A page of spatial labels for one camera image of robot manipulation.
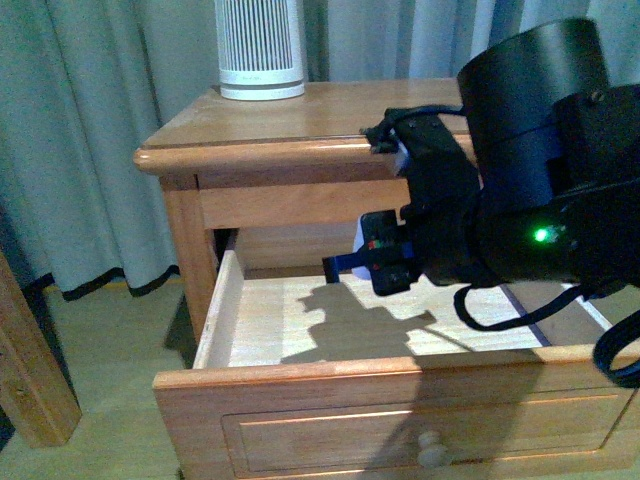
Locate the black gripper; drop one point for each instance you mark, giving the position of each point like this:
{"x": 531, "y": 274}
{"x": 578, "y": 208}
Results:
{"x": 432, "y": 235}

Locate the wooden drawer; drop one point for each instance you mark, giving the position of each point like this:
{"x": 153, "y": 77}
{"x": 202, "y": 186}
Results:
{"x": 295, "y": 378}

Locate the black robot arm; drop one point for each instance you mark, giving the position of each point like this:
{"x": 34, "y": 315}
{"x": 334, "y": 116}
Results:
{"x": 534, "y": 177}

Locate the wooden nightstand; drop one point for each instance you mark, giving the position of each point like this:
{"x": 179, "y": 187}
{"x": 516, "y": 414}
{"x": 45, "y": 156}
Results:
{"x": 225, "y": 164}

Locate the white ribbed air purifier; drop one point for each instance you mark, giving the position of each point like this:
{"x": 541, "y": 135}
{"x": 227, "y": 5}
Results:
{"x": 259, "y": 50}

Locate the grey pleated curtain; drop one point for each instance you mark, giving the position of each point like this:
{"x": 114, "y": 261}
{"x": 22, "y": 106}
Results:
{"x": 84, "y": 83}

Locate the wooden bed frame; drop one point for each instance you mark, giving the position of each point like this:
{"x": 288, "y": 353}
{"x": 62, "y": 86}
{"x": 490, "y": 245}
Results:
{"x": 34, "y": 394}

